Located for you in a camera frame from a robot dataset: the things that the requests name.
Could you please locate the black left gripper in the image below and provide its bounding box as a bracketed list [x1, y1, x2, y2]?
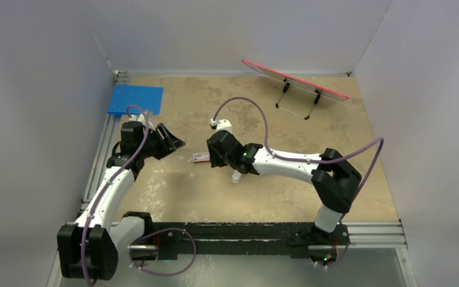
[137, 124, 183, 160]

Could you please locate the red white staple box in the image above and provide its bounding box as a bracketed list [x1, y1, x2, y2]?
[192, 152, 210, 164]

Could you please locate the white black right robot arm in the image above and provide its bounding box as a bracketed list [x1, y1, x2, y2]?
[207, 130, 362, 243]

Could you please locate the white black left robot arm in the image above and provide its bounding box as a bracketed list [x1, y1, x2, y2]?
[57, 121, 185, 284]

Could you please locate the white stapler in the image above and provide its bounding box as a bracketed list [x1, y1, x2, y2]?
[231, 170, 243, 184]

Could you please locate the blue plastic board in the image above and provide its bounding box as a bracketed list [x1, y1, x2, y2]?
[106, 84, 164, 115]

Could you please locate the red tablet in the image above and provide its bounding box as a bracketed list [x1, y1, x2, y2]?
[241, 59, 350, 102]

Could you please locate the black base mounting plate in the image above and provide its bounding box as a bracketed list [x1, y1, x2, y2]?
[129, 222, 350, 263]

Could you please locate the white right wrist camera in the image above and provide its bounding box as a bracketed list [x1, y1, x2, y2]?
[209, 119, 232, 133]

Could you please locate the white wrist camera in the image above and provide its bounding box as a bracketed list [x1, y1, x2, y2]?
[129, 114, 155, 130]
[209, 119, 232, 133]

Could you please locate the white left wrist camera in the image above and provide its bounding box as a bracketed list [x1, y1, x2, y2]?
[129, 114, 155, 130]

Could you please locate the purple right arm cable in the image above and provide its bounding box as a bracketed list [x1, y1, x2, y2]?
[212, 97, 385, 270]

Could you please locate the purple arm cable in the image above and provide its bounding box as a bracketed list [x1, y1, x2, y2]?
[80, 104, 197, 287]
[212, 97, 385, 270]

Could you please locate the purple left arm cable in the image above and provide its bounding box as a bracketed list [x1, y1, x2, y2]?
[80, 104, 197, 287]

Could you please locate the aluminium left rail frame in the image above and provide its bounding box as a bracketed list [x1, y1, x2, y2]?
[79, 70, 131, 213]

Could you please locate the aluminium rail frame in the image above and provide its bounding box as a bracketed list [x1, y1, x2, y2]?
[79, 70, 131, 213]
[48, 212, 416, 286]

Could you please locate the black wire tablet stand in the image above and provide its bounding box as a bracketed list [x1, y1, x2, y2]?
[275, 79, 323, 121]

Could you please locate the aluminium front rail frame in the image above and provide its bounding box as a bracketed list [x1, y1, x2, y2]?
[48, 212, 416, 286]

